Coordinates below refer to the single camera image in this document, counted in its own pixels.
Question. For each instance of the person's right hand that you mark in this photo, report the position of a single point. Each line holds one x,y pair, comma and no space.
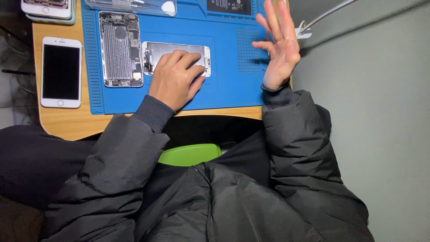
284,57

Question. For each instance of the person's left hand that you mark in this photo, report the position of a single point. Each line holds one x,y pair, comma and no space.
171,84

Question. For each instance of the white phone screen assembly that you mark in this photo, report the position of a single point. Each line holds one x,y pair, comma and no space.
158,48

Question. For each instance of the white lamp clamp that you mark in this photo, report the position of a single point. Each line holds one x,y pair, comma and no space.
304,33

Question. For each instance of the blue silicone repair mat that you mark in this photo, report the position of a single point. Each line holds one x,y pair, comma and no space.
231,90

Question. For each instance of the opened phone chassis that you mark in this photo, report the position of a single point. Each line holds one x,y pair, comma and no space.
117,50

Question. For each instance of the green plastic stool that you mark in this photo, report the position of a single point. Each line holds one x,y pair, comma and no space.
189,154

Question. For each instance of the black phone battery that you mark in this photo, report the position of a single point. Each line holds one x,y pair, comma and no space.
229,6

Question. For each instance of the white plastic opening pick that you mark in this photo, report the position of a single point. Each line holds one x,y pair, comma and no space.
168,6

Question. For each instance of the silver precision screwdriver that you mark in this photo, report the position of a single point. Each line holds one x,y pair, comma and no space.
131,4

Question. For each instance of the clear plastic tool case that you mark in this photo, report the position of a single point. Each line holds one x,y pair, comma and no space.
100,6

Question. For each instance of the white smartphone with black screen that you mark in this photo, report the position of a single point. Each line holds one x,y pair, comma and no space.
61,72

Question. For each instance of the smartphone in pale green case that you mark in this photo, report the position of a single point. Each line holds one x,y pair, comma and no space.
73,18

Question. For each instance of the person's black puffer jacket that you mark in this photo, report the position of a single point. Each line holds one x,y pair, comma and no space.
235,201

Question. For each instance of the white smartphone with cracked screen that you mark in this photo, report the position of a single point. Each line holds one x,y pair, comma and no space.
47,8

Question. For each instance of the black pen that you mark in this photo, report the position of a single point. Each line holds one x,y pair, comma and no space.
16,72

